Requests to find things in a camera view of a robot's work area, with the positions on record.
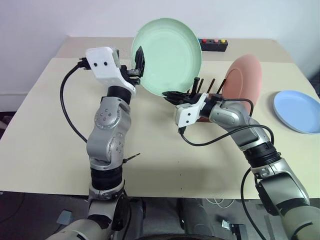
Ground blue plate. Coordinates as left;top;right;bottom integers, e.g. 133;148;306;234
272;90;320;135

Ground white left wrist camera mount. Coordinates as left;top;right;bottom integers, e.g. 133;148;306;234
85;46;138;96

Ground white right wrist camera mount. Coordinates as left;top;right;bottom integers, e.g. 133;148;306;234
174;92;209;129

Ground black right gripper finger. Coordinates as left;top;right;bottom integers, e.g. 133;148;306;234
166;97;188;107
162;90;189;99

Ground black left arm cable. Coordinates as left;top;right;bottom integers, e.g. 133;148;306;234
59;57;90;143

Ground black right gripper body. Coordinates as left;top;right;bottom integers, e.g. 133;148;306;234
182;92;201;106

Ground black cable tie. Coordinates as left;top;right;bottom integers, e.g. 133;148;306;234
123;152;141;164

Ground green plate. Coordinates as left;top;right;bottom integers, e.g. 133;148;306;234
131;17;203;98

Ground blue grey floor block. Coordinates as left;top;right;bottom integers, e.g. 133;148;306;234
58;209;73;225

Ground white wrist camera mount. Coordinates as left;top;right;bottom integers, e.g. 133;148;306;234
85;46;138;96
174;92;209;129

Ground black and silver bracket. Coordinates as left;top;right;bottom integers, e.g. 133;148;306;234
221;219;247;240

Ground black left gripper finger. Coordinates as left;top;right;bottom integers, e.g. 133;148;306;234
134;45;147;79

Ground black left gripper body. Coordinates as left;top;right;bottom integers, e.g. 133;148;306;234
120;64;144;87

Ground dark grey rounded shape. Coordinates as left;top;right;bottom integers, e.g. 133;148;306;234
177;198;216;237

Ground wooden dish rack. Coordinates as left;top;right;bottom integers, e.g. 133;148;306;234
191;76;228;123

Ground thin white cable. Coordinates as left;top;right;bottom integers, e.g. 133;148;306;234
206;198;237;210

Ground pink plate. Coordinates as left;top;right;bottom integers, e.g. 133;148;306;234
221;54;263;116

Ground black button box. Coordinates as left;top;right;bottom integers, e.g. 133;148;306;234
197;37;228;53

